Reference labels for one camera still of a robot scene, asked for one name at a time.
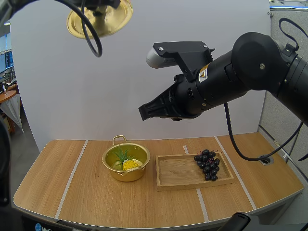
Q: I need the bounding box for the yellow toy pineapple green crown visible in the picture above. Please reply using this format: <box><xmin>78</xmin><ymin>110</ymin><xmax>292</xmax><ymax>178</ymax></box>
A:
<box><xmin>113</xmin><ymin>147</ymin><xmax>143</xmax><ymax>172</ymax></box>

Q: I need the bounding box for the gold pot lid black knob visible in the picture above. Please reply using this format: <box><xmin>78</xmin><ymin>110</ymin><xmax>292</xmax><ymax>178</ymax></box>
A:
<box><xmin>66</xmin><ymin>0</ymin><xmax>134</xmax><ymax>39</ymax></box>

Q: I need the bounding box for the gold pot with two handles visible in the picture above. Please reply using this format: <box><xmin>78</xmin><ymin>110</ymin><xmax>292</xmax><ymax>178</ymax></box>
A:
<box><xmin>102</xmin><ymin>135</ymin><xmax>151</xmax><ymax>182</ymax></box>

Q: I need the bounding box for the bunch of dark toy grapes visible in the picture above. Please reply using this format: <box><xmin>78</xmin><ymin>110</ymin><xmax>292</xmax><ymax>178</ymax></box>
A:
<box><xmin>193</xmin><ymin>149</ymin><xmax>221</xmax><ymax>182</ymax></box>

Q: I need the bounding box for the shallow wooden tray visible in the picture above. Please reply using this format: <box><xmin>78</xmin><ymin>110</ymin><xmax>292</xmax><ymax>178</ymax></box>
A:
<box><xmin>155</xmin><ymin>151</ymin><xmax>235</xmax><ymax>193</ymax></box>

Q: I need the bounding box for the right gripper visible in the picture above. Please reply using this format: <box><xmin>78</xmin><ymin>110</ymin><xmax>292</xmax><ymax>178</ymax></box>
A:
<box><xmin>138</xmin><ymin>74</ymin><xmax>201</xmax><ymax>122</ymax></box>

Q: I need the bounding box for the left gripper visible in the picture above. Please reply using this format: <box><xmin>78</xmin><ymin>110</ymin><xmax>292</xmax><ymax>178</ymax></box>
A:
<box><xmin>81</xmin><ymin>0</ymin><xmax>121</xmax><ymax>14</ymax></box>

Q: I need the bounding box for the black cable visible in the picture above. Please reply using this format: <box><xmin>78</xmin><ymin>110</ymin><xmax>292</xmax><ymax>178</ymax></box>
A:
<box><xmin>224</xmin><ymin>102</ymin><xmax>305</xmax><ymax>162</ymax></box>
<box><xmin>57</xmin><ymin>0</ymin><xmax>103</xmax><ymax>58</ymax></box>
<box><xmin>278</xmin><ymin>18</ymin><xmax>300</xmax><ymax>52</ymax></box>

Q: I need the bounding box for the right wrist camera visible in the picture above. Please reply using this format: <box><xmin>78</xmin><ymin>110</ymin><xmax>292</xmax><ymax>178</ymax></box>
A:
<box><xmin>145</xmin><ymin>41</ymin><xmax>216</xmax><ymax>83</ymax></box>

